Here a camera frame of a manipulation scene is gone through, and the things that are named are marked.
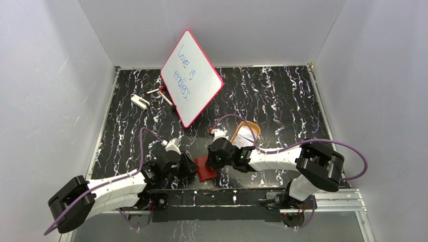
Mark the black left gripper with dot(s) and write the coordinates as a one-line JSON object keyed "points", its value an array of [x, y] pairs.
{"points": [[184, 162]]}

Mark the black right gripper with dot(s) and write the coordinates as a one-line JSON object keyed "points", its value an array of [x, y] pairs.
{"points": [[211, 163]]}

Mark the red leather card holder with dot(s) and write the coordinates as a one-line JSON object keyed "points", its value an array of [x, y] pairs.
{"points": [[204, 172]]}

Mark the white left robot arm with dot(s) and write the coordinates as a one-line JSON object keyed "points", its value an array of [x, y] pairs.
{"points": [[80, 198]]}

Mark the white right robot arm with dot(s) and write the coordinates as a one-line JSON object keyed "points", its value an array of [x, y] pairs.
{"points": [[320, 167]]}

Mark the orange oval tray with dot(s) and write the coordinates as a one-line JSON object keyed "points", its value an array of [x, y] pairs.
{"points": [[250, 126]]}

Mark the white whiteboard eraser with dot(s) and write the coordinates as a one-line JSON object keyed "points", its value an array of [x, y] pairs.
{"points": [[140, 102]]}

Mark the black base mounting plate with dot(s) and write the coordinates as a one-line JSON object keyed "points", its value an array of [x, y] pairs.
{"points": [[214, 204]]}

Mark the pink framed whiteboard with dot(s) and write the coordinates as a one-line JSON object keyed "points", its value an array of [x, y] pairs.
{"points": [[190, 79]]}

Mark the red capped marker pen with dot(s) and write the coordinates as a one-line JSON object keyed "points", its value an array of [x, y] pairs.
{"points": [[155, 90]]}

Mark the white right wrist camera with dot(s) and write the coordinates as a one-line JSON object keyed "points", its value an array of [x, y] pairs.
{"points": [[217, 133]]}

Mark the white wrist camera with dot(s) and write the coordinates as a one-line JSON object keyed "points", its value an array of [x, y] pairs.
{"points": [[217, 133], [172, 145]]}

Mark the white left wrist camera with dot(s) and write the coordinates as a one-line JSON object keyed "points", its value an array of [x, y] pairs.
{"points": [[172, 145]]}

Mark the aluminium rail frame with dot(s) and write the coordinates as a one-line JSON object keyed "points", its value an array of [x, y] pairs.
{"points": [[282, 100]]}

